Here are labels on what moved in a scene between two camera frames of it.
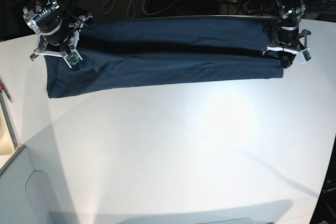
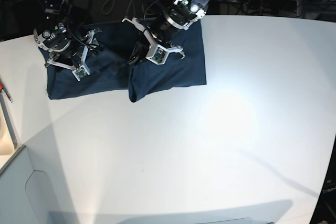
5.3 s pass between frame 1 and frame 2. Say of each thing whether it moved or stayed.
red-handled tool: stayed
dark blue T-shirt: moved
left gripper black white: moved
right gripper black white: moved
